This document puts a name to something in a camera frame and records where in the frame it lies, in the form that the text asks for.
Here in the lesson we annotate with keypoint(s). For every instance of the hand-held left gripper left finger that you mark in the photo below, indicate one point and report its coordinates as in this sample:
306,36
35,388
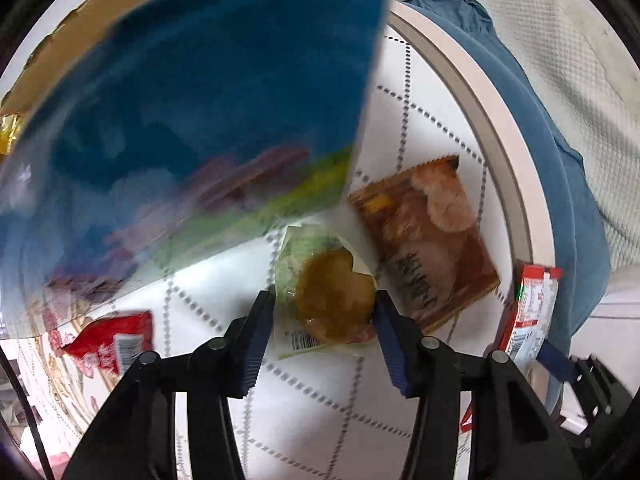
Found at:
255,345

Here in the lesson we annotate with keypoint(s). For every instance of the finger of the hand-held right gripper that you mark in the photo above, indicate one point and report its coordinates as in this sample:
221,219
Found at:
557,360

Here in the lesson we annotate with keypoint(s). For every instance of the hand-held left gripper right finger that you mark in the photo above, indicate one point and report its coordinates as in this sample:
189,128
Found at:
395,350

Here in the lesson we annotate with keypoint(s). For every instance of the red white strip packet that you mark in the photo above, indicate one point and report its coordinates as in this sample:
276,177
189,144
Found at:
530,310

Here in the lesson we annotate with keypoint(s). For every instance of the braised egg packet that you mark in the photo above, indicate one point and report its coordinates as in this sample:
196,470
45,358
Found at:
330,295

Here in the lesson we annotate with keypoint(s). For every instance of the large blue snack bag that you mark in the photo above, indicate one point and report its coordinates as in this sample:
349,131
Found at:
200,110

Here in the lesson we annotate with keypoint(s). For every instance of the floral printed quilt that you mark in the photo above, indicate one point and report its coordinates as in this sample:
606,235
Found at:
320,425

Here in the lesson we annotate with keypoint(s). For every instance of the brown snack packet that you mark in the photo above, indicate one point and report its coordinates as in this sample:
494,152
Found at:
430,240

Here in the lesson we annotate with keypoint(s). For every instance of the small red snack packet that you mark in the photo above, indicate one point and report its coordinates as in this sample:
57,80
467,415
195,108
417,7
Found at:
107,337

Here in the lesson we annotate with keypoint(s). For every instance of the blue bed sheet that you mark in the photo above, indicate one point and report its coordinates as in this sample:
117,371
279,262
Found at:
550,170

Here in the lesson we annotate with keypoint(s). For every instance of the small yellow snack packet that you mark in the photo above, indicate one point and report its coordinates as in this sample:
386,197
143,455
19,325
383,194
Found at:
7,132

